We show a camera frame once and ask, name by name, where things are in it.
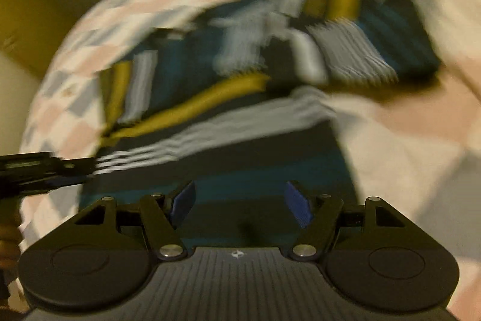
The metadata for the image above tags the dark striped garment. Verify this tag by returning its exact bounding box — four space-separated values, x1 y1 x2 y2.
79 0 442 250

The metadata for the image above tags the pink grey checkered blanket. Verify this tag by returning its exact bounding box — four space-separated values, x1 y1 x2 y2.
19 0 481 310

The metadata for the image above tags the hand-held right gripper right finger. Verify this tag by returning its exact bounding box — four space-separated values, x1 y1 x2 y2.
284 181 418 262

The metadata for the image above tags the wooden door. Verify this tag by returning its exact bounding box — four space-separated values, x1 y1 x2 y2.
0 0 117 77

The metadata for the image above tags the person's left hand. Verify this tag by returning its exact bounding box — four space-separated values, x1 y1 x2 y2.
0 225 21 271

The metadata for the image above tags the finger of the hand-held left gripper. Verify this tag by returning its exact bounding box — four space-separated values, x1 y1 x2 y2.
49 156 96 189

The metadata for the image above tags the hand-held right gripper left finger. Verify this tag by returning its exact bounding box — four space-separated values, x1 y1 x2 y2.
56 181 197 262

